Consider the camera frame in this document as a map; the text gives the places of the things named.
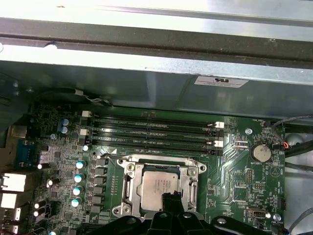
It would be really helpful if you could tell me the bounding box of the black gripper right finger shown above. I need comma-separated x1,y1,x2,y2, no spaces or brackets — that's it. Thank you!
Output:
172,192,272,235

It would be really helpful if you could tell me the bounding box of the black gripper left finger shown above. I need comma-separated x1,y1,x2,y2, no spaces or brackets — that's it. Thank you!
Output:
94,192,177,235

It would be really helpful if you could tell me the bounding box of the silver CPU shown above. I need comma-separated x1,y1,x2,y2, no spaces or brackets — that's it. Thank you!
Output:
140,170,183,212

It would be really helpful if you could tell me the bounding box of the metal socket cover frame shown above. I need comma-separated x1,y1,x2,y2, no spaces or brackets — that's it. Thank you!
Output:
123,156,200,213

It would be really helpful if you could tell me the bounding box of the metal locking lever wire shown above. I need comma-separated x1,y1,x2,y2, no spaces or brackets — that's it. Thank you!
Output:
97,154,128,163

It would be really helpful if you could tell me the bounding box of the CPU socket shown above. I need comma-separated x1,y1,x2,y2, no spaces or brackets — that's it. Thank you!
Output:
111,154,208,218

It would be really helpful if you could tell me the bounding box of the black RAM slot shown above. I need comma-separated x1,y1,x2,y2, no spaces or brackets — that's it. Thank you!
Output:
88,141,224,155
88,122,224,138
82,111,225,129
80,129,224,148

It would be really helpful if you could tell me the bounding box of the green motherboard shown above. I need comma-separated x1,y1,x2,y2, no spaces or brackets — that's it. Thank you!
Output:
4,102,287,235

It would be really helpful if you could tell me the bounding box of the silver coin battery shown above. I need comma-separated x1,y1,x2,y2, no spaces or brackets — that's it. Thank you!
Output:
251,141,272,162

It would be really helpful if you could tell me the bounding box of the white case sticker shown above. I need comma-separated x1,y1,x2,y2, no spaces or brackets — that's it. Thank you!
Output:
194,75,249,88

